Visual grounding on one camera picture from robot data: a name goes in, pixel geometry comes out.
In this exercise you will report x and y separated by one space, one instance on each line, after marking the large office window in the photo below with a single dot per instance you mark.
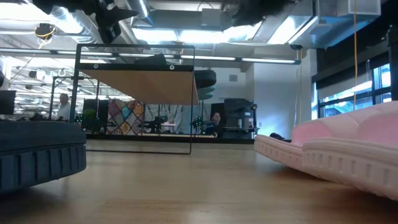
342 104

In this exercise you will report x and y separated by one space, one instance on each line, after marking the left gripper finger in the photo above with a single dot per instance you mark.
124 14

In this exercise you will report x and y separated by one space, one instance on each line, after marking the pink rubber slide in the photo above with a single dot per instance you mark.
342 124
357 168

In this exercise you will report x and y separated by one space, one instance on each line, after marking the black rail clamp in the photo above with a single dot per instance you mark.
280 137

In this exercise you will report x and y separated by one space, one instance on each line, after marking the black equipment cabinet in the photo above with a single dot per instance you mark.
239 112

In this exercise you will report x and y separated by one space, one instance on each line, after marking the grey wall air vent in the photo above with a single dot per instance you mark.
233 78

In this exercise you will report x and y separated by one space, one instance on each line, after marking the tall green leafy plant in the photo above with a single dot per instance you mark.
89 116

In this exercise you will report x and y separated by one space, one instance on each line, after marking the black flat screen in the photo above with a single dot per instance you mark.
7 102

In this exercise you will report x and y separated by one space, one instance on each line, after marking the seated person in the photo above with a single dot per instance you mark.
215 119

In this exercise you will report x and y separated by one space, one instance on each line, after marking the standing person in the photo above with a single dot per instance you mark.
64 109

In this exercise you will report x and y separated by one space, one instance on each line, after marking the colourful patchwork quilt panel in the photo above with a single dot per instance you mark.
124 118

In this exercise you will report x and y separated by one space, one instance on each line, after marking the wooden shelf black metal frame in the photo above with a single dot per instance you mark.
140 84

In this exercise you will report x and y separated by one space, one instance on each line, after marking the long ceiling light strip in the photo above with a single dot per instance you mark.
248 59

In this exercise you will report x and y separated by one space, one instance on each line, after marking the white rectangular air duct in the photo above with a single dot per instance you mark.
326 31

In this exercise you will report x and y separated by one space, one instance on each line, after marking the black robot arm with stand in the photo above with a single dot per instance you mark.
199 123
154 122

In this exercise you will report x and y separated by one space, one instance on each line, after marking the tall black pole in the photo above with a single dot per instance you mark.
393 62

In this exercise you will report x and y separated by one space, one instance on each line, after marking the grey marbled wall panel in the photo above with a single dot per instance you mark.
174 110

